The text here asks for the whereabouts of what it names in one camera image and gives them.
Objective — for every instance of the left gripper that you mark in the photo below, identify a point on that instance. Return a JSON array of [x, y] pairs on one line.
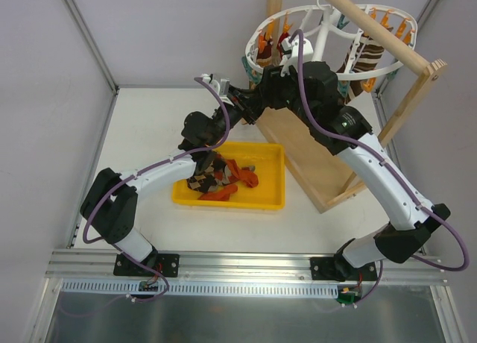
[[235, 104]]

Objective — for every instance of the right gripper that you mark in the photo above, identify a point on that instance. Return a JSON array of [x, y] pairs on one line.
[[278, 74]]

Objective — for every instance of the grey argyle sock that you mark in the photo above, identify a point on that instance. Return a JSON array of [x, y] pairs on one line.
[[228, 172]]

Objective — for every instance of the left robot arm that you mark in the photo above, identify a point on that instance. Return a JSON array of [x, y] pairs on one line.
[[111, 203]]

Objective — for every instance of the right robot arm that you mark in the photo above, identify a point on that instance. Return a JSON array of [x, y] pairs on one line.
[[345, 133]]

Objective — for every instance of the wooden hanger stand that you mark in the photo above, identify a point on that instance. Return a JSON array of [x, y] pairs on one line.
[[421, 87]]

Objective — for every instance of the white round sock hanger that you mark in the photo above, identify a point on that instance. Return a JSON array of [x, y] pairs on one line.
[[394, 29]]

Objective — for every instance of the teal clothes peg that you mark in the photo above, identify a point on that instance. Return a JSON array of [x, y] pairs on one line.
[[253, 76]]

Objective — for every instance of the red cuffed hanging sock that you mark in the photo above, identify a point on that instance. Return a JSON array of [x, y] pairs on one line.
[[283, 45]]

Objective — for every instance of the orange clothes peg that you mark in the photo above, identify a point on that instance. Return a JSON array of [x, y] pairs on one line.
[[286, 26], [270, 30]]

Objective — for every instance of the yellow plastic tray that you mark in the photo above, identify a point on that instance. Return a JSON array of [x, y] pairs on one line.
[[268, 160]]

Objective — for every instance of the orange sock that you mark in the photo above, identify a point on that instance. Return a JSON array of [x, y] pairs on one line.
[[223, 194], [233, 173]]

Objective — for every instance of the brown striped sock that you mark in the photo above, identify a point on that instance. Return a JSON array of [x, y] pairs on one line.
[[368, 55], [350, 56]]

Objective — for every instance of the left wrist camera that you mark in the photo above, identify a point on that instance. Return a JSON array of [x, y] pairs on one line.
[[219, 83]]

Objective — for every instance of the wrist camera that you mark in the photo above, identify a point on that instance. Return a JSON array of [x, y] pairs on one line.
[[291, 60], [219, 83]]

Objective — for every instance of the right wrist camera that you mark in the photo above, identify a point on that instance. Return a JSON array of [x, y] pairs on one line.
[[291, 60]]

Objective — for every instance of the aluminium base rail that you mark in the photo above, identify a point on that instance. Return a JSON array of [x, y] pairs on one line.
[[226, 274]]

